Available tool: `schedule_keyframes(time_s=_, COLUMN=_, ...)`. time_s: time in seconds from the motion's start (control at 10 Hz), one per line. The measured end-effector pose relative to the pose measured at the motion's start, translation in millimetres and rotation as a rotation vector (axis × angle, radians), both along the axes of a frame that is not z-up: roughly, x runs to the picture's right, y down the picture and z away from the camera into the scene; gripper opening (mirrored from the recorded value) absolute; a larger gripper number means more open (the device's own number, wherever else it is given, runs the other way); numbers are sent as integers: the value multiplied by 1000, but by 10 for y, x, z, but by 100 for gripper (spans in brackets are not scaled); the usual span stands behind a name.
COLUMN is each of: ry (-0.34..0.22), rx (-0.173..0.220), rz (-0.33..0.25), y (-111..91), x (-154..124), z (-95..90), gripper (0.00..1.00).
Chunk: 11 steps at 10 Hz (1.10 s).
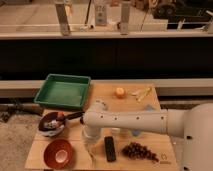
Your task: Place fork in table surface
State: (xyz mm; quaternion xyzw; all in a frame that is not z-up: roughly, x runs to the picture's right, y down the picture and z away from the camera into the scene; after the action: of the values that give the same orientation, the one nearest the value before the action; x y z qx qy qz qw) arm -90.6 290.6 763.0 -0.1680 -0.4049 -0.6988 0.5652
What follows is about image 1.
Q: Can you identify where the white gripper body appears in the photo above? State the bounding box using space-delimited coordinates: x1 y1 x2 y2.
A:
82 126 101 156

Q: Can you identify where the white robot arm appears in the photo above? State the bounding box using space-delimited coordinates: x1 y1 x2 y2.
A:
82 100 213 171

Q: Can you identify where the black remote control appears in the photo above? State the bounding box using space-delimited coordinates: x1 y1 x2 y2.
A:
104 136 116 162

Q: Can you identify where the wooden board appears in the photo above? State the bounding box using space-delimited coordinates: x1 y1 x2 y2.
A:
25 83 179 171

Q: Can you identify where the red bowl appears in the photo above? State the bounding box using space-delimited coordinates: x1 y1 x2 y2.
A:
43 139 73 169

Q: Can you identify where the dark frying pan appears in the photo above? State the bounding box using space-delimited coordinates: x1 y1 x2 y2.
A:
38 111 84 137

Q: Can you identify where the bunch of dark grapes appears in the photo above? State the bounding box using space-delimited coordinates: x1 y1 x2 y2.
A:
122 142 159 162

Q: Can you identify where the green plastic tray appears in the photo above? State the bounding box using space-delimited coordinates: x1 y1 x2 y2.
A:
34 74 91 110

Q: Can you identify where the orange fruit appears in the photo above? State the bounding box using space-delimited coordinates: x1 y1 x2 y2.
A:
115 87 126 99

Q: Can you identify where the yellow banana toy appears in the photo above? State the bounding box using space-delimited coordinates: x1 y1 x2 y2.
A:
131 87 152 102

